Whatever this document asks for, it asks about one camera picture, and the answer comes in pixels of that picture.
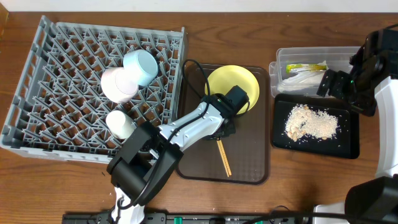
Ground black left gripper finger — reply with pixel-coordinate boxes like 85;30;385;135
204;133;221;141
219;118;236;138

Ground wooden chopstick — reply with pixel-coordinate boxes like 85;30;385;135
219;139;233;177
216;139;230;178

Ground yellow plate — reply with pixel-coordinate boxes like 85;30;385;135
196;65;259;115

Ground green yellow snack wrapper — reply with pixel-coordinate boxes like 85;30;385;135
285;63;328;73

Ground leftover rice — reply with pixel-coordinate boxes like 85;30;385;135
284;104;340;142

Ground white cup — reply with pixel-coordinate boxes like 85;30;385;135
105;110;136;139

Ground light blue bowl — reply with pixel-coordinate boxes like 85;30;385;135
123;49;159;86

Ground pink bowl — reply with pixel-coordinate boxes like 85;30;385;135
101;67;139;103

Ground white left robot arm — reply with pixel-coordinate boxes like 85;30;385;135
106;85;250;223

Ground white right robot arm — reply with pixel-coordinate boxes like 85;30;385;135
314;25;397;223

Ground black waste tray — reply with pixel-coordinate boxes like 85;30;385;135
272;93;359;159

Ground grey dishwasher rack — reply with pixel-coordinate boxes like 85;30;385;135
1;17;187;164

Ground brown plastic tray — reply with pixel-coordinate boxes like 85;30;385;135
176;66;271;185

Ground white crumpled napkin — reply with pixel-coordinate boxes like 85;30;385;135
277;61;327;92

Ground clear plastic bin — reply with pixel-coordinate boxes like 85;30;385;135
269;46;359;97

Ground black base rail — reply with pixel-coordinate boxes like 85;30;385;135
62;211;312;224

